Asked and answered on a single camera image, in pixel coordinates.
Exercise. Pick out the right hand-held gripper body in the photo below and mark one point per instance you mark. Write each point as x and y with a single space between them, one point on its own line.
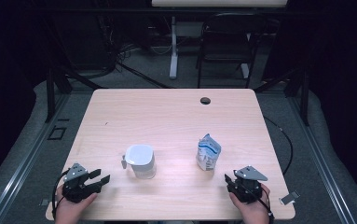
247 186

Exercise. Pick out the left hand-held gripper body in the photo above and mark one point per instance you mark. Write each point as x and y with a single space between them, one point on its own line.
73 188

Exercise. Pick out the white and blue bag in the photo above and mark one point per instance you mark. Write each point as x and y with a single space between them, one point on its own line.
208 152

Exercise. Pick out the clear container with white lid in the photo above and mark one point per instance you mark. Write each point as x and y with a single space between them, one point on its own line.
140 158

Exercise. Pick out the person's left hand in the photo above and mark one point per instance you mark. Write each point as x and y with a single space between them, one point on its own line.
70 211

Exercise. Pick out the person's right hand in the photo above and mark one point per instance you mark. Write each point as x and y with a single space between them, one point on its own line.
254 213

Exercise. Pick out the black metal stand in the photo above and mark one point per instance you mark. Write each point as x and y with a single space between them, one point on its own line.
305 96
50 93

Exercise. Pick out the white desk leg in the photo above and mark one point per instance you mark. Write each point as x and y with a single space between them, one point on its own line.
173 46
245 70

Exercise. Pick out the dark cabinet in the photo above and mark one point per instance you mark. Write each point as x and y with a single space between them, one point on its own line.
83 40

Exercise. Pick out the black folding chair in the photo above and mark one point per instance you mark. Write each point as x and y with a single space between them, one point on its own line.
229 46

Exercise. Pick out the small grey metal bracket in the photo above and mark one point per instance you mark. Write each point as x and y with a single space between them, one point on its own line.
44 202

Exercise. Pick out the aluminium floor rail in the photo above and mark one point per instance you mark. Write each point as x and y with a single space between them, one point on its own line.
27 158
322 158

